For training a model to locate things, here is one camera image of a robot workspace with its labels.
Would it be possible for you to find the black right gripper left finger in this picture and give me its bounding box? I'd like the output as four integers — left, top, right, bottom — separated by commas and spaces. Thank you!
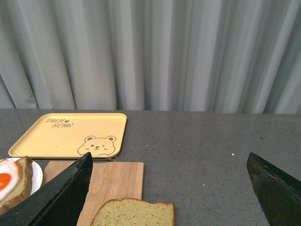
0, 153, 93, 226

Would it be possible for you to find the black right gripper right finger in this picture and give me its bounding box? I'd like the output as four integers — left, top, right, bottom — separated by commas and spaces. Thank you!
246, 153, 301, 226

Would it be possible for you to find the white round plate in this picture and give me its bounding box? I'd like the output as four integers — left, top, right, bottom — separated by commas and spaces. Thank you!
8, 158, 43, 195

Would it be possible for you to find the bread slice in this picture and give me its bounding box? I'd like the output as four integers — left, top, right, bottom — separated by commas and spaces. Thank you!
91, 198, 175, 226
0, 156, 33, 215

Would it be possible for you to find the toy fried egg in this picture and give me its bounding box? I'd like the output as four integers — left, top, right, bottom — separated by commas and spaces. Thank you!
0, 159, 21, 201

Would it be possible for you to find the bamboo cutting board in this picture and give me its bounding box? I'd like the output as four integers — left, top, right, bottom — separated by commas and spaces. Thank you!
41, 161, 144, 226

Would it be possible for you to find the yellow bear tray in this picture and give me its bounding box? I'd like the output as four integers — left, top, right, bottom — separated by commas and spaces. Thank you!
8, 113, 127, 159

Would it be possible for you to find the grey curtain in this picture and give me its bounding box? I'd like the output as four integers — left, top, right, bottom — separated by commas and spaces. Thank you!
0, 0, 301, 114

